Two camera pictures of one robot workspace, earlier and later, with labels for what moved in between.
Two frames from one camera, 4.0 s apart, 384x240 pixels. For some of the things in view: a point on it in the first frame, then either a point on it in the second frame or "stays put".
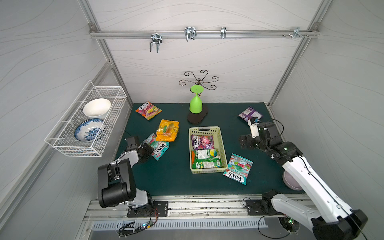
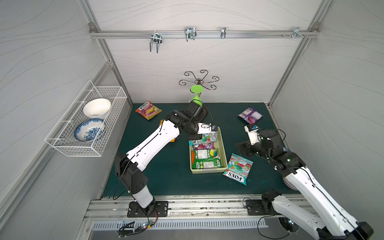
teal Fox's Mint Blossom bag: x=159 y=147 -> x=206 y=138
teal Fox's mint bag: x=238 y=168 stays put
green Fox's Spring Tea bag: x=205 y=158 stays put
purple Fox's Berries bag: x=202 y=142 stays put
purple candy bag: x=250 y=112 stays put
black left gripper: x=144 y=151 -> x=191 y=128
